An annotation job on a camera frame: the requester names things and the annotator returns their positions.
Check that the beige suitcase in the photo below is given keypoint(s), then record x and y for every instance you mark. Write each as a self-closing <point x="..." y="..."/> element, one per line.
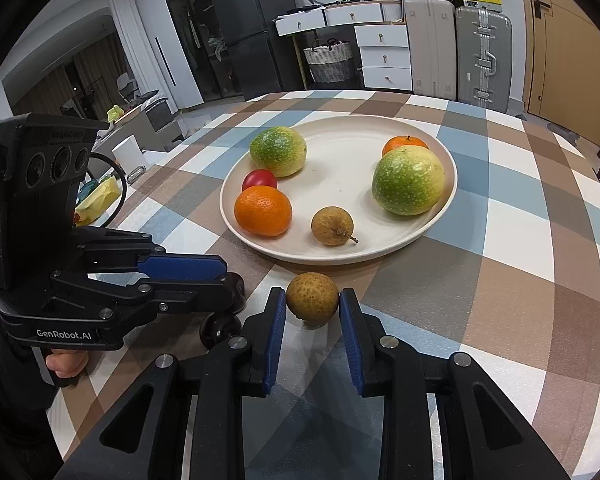
<point x="430" y="47"/>

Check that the dark grey refrigerator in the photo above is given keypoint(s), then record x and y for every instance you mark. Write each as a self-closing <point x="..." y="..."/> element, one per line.
<point x="250" y="25"/>

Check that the small green-yellow guava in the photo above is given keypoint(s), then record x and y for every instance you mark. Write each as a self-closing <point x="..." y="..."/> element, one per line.
<point x="278" y="151"/>

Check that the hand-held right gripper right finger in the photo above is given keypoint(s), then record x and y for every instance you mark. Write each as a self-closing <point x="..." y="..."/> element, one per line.
<point x="350" y="340"/>

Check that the tall glass-door cabinet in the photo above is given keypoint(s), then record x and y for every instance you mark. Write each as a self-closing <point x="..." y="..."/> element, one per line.
<point x="190" y="35"/>

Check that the red tomato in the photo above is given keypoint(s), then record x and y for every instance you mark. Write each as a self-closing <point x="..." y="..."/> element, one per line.
<point x="259" y="179"/>

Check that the brown longan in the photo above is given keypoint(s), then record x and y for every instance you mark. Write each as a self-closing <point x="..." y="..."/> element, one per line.
<point x="332" y="226"/>
<point x="312" y="297"/>

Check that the yellow-green packet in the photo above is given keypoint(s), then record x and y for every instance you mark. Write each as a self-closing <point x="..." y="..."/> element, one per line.
<point x="97" y="197"/>

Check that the white drawer desk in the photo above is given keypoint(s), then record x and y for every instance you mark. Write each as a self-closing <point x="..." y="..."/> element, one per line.
<point x="385" y="55"/>

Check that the wooden door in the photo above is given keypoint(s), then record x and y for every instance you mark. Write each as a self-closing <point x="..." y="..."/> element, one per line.
<point x="570" y="50"/>

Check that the yellow and black box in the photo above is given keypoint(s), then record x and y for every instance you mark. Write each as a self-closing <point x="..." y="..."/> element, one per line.
<point x="477" y="0"/>

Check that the orange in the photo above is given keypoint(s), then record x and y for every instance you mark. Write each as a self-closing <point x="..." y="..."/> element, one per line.
<point x="263" y="211"/>
<point x="405" y="144"/>

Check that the white tall cabinet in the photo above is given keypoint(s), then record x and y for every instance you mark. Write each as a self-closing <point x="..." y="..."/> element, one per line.
<point x="165" y="60"/>

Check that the cream round plate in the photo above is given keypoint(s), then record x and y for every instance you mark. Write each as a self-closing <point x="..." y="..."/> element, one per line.
<point x="340" y="170"/>

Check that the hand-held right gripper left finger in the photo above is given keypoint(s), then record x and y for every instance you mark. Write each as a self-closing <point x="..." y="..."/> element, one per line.
<point x="276" y="340"/>

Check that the dark purple plum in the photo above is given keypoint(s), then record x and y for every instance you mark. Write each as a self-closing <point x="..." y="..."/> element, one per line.
<point x="220" y="331"/>

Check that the person's left hand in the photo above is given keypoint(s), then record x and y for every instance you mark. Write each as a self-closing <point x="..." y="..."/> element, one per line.
<point x="65" y="364"/>

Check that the checkered tablecloth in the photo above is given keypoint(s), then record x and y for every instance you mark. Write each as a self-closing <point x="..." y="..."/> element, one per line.
<point x="505" y="260"/>

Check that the white curtain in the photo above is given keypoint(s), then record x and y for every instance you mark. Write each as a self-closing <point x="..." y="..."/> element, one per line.
<point x="125" y="35"/>

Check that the grey office chair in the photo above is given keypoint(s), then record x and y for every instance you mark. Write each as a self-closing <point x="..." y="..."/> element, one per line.
<point x="127" y="87"/>

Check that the person's left forearm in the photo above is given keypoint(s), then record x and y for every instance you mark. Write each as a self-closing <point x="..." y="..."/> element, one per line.
<point x="10" y="410"/>

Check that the white cylinder appliance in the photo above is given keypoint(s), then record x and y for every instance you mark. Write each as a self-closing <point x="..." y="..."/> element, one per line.
<point x="128" y="152"/>

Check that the large green-yellow guava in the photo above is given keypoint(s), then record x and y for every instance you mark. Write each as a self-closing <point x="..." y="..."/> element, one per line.
<point x="408" y="180"/>

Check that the small grey cabinet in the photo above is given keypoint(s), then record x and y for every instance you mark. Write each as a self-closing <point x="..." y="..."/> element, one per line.
<point x="159" y="117"/>

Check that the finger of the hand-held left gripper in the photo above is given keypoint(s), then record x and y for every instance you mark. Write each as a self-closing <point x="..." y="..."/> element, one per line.
<point x="195" y="292"/>
<point x="185" y="266"/>

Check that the silver suitcase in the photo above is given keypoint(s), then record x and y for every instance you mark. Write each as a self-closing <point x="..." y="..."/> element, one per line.
<point x="482" y="60"/>

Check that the wicker basket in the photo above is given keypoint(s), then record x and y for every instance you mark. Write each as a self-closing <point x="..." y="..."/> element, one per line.
<point x="329" y="65"/>

